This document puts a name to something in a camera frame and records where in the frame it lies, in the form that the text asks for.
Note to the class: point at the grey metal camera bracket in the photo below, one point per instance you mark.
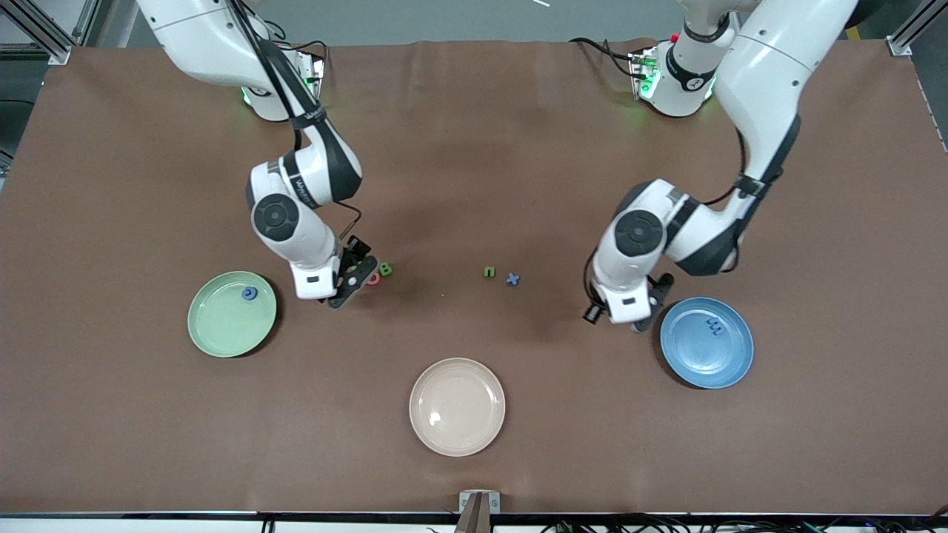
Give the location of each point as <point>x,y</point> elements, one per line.
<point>479,511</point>

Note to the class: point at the light green round plate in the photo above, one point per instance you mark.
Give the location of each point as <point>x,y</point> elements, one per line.
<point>222,326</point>

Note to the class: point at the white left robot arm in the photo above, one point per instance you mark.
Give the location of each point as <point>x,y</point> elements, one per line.
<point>763,74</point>

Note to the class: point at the beige round plate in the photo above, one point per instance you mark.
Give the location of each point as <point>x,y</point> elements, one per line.
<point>457,407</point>

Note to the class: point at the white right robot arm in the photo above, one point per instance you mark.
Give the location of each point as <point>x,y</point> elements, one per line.
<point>222,44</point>

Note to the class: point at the pink foam letter Q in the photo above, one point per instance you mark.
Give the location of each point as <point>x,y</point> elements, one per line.
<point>368,280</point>

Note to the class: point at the blue round plate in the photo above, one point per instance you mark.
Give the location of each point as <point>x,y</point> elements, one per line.
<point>696,355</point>

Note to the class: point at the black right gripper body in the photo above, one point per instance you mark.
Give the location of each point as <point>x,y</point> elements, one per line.
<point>356,252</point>

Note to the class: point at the aluminium frame post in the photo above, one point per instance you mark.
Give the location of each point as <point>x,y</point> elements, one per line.
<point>900,46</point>
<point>59,55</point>

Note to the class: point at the blue foam letter m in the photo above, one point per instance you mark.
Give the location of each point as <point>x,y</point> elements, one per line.
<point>714,326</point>

